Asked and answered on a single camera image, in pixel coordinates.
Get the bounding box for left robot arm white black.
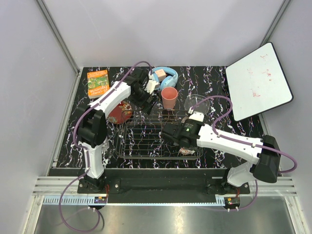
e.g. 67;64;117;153
73;67;159;193

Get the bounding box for light blue headphones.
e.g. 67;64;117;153
149;67;178;91

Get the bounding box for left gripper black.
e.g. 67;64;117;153
128;85;158;115

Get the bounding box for wire dish rack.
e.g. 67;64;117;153
116;110;203;160

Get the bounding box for small pink cube box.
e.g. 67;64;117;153
155;69;166;82

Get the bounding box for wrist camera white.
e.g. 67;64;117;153
145;79;159;94
189;111;204;123

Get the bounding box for red floral lacquer bowl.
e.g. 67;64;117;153
107;101;133;124

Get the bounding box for blue patterned bowl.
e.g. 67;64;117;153
179;148;195;156

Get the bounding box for purple cable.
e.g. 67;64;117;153
59;60;154;231
189;95;298;212

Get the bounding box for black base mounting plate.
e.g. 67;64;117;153
78;169;250;205

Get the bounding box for white board black frame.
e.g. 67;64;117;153
226;42;293;121

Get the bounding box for clear glass plate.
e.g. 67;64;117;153
184;94;210;115

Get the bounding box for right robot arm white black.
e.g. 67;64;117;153
162;119;280;193

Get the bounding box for pink plastic cup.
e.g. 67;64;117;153
161;87;178;109

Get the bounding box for orange green book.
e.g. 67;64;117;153
87;70;110;99

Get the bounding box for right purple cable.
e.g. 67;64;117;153
189;95;298;212

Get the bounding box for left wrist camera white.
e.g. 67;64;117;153
145;79;159;94

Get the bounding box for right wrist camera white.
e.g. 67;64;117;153
189;111;204;123

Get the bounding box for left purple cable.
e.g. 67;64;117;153
59;60;154;231

